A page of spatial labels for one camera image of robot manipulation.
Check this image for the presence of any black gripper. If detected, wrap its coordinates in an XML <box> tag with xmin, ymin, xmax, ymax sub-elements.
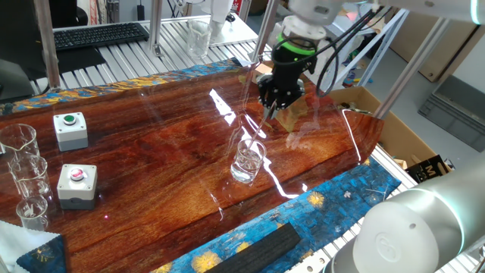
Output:
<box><xmin>256</xmin><ymin>48</ymin><xmax>318</xmax><ymax>120</ymax></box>

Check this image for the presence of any clear glass stirring rod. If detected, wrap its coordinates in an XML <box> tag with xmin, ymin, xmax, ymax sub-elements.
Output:
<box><xmin>244</xmin><ymin>102</ymin><xmax>277</xmax><ymax>151</ymax></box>

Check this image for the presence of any glass beaker with water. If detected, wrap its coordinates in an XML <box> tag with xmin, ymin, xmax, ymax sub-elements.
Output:
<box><xmin>230</xmin><ymin>138</ymin><xmax>268</xmax><ymax>185</ymax></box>

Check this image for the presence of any tall empty glass beaker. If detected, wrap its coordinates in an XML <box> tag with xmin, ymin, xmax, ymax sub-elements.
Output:
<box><xmin>186</xmin><ymin>18</ymin><xmax>213</xmax><ymax>60</ymax></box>

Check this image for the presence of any medium empty glass beaker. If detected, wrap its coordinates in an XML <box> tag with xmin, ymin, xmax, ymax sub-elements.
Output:
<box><xmin>8</xmin><ymin>154</ymin><xmax>52</xmax><ymax>200</ymax></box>

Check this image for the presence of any large empty glass beaker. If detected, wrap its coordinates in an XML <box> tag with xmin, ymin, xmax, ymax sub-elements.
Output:
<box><xmin>0</xmin><ymin>123</ymin><xmax>41</xmax><ymax>160</ymax></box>

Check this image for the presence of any small empty glass beaker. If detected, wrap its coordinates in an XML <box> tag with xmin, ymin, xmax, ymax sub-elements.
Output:
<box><xmin>15</xmin><ymin>195</ymin><xmax>49</xmax><ymax>231</ymax></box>

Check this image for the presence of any light wooden cube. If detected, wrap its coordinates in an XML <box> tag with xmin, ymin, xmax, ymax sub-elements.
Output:
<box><xmin>253</xmin><ymin>62</ymin><xmax>274</xmax><ymax>76</ymax></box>

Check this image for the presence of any flat aluminium plate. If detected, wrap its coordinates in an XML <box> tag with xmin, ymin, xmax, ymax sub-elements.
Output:
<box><xmin>210</xmin><ymin>22</ymin><xmax>258</xmax><ymax>47</ymax></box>

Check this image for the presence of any white metal shelf rack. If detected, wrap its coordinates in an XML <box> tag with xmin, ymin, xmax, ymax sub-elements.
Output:
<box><xmin>318</xmin><ymin>7</ymin><xmax>412</xmax><ymax>92</ymax></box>

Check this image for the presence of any white plastic stand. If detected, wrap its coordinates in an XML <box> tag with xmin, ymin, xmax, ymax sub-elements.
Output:
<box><xmin>209</xmin><ymin>0</ymin><xmax>234</xmax><ymax>38</ymax></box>

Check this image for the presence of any blue starry night cloth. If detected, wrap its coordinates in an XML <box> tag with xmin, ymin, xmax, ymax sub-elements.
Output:
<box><xmin>0</xmin><ymin>58</ymin><xmax>402</xmax><ymax>273</ymax></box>

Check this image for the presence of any open cardboard box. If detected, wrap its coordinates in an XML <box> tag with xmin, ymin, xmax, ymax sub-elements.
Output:
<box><xmin>325</xmin><ymin>86</ymin><xmax>452</xmax><ymax>175</ymax></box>

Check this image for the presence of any glossy wood print mat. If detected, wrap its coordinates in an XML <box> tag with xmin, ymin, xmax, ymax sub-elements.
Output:
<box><xmin>0</xmin><ymin>60</ymin><xmax>385</xmax><ymax>273</ymax></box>

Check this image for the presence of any black foam block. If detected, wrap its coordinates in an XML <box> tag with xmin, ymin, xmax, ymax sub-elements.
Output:
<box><xmin>204</xmin><ymin>222</ymin><xmax>302</xmax><ymax>273</ymax></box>

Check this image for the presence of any grey plastic crate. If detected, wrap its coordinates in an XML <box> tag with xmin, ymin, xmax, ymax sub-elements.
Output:
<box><xmin>418</xmin><ymin>74</ymin><xmax>485</xmax><ymax>152</ymax></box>

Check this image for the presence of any black printed box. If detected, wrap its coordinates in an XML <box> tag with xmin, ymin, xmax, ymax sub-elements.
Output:
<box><xmin>405</xmin><ymin>154</ymin><xmax>452</xmax><ymax>184</ymax></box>

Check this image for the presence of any brown cardboard panel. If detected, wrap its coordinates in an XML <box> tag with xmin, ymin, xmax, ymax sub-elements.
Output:
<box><xmin>390</xmin><ymin>11</ymin><xmax>485</xmax><ymax>83</ymax></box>

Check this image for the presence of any black computer keyboard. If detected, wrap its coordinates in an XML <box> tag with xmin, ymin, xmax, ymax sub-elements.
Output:
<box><xmin>52</xmin><ymin>21</ymin><xmax>150</xmax><ymax>52</ymax></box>

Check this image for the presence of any black desk pad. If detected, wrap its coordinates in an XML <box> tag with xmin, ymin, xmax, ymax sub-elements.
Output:
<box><xmin>56</xmin><ymin>47</ymin><xmax>107</xmax><ymax>75</ymax></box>

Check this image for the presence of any green push button box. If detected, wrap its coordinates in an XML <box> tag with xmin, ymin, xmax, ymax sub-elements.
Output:
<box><xmin>52</xmin><ymin>111</ymin><xmax>89</xmax><ymax>152</ymax></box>

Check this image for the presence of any red push button box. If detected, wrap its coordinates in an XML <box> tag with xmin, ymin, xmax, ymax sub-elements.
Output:
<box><xmin>56</xmin><ymin>163</ymin><xmax>99</xmax><ymax>211</ymax></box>

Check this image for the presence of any black computer monitor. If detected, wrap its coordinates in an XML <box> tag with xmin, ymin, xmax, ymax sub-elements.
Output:
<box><xmin>0</xmin><ymin>0</ymin><xmax>52</xmax><ymax>102</ymax></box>

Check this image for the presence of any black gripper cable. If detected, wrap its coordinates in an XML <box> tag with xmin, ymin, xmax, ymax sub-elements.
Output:
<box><xmin>271</xmin><ymin>5</ymin><xmax>395</xmax><ymax>99</ymax></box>

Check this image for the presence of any aluminium frame post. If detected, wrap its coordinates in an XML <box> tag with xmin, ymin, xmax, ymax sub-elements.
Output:
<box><xmin>33</xmin><ymin>0</ymin><xmax>62</xmax><ymax>93</ymax></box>
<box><xmin>147</xmin><ymin>0</ymin><xmax>164</xmax><ymax>57</ymax></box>
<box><xmin>249</xmin><ymin>0</ymin><xmax>280</xmax><ymax>64</ymax></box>

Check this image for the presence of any slanted aluminium frame strut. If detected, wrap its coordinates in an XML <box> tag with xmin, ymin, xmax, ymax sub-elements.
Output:
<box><xmin>373</xmin><ymin>17</ymin><xmax>452</xmax><ymax>119</ymax></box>

